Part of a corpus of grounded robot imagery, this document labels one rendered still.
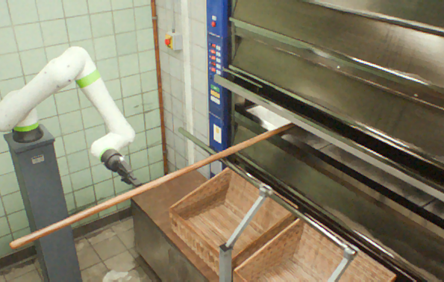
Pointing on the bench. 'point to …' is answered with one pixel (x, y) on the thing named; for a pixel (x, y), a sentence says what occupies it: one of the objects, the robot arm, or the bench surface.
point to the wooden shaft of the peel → (142, 189)
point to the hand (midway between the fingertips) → (135, 181)
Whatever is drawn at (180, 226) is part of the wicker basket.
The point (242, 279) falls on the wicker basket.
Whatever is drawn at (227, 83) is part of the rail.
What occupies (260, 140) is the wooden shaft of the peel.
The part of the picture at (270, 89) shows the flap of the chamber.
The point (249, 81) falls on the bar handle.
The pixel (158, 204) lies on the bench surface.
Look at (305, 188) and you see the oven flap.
